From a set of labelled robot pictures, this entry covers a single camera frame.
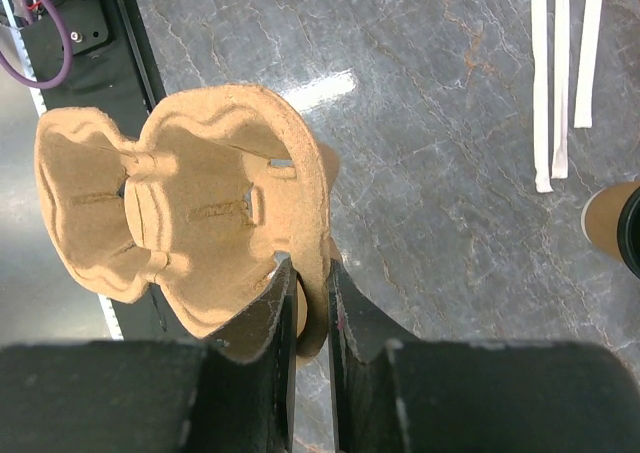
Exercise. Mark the black coffee cup lid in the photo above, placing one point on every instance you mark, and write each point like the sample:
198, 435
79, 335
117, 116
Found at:
628, 233

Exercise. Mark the single paper coffee cup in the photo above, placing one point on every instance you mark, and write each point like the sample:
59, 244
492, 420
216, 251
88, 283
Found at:
600, 215

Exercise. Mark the wrapped paper straw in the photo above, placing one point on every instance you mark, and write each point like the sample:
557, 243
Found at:
587, 61
540, 98
562, 29

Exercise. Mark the wrapped paper straw lower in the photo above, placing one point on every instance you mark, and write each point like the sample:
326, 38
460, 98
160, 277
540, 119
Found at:
540, 98

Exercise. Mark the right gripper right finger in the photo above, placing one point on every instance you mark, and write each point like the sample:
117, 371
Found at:
394, 392

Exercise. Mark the brown pulp cup carrier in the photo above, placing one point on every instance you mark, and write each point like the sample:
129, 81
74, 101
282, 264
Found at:
219, 181

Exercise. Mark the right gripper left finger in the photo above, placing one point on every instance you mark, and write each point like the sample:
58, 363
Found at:
231, 392

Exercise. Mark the wrapped paper straw upper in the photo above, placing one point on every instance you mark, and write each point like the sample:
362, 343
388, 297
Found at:
587, 61

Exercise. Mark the wrapped paper straw middle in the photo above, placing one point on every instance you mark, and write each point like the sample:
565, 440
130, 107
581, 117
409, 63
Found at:
562, 29

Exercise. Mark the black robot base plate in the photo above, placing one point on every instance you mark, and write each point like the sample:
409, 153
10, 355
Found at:
112, 66

